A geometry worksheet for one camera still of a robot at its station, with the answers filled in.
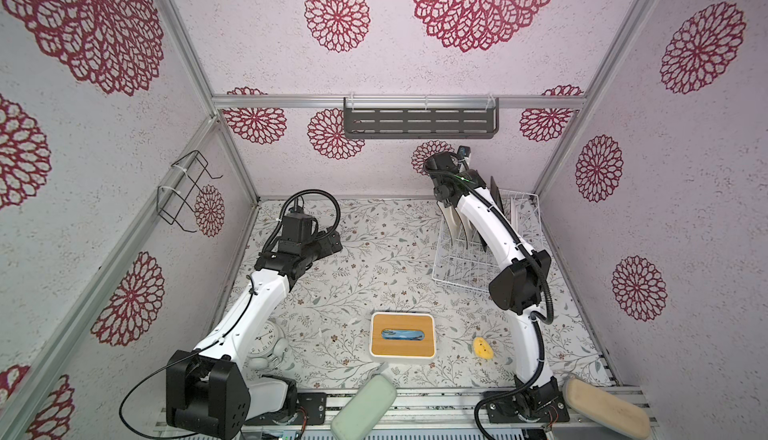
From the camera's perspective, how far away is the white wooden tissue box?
0.80m

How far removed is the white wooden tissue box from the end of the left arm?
0.26 m

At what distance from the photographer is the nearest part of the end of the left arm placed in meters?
0.57
